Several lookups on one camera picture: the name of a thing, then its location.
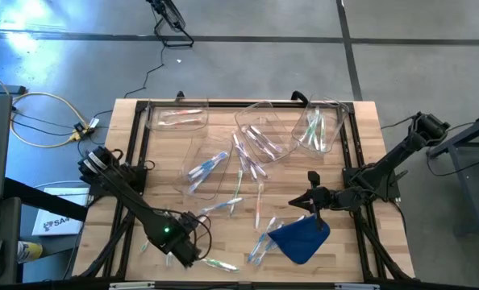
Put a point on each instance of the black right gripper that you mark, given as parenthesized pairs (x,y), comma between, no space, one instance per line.
(329,199)

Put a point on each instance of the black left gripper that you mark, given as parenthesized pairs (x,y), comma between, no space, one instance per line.
(187,253)

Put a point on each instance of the dark blue cloth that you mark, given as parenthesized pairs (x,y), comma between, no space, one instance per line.
(300,241)

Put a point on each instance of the orange toothbrush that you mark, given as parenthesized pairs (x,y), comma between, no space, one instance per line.
(181,121)
(183,112)

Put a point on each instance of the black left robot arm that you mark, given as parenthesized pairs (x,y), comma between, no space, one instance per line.
(134,201)

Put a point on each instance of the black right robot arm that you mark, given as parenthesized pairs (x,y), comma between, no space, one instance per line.
(396,153)

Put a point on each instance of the white toothbrush in wrapper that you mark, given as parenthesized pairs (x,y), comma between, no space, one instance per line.
(301,218)

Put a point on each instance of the clear plastic bin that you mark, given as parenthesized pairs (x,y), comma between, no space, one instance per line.
(155,104)
(207,193)
(284,121)
(338,121)

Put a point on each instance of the white label box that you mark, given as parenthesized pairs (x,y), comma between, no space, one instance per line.
(58,225)

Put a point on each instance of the yellow drink can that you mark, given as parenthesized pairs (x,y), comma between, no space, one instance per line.
(30,251)

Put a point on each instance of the black side desk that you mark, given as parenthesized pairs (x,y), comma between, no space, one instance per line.
(5,225)

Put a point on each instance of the dark grey power strip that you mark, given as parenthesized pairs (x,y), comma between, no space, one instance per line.
(1,89)

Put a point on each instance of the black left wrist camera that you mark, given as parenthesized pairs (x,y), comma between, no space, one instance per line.
(190,221)

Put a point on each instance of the silver aluminium bracket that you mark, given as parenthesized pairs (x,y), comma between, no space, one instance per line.
(356,286)
(130,285)

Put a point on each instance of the grey metal desk frame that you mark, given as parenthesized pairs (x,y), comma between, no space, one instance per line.
(465,181)

